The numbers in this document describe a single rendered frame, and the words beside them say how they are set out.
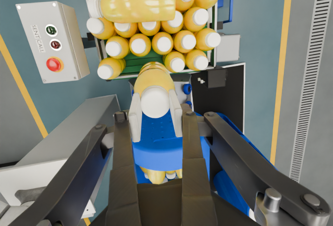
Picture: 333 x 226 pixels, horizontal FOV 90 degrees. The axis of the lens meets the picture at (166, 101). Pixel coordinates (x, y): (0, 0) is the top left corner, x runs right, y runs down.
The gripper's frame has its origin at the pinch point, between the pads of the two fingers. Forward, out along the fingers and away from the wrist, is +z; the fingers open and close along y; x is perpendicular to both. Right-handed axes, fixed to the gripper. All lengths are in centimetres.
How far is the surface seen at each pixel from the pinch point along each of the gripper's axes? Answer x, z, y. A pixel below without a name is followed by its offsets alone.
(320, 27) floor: 6, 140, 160
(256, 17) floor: 19, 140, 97
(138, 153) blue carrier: -21.2, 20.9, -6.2
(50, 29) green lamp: 12.0, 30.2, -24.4
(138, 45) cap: 6.4, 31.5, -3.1
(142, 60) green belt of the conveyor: 0, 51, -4
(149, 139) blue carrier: -19.3, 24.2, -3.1
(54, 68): 2.6, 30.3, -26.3
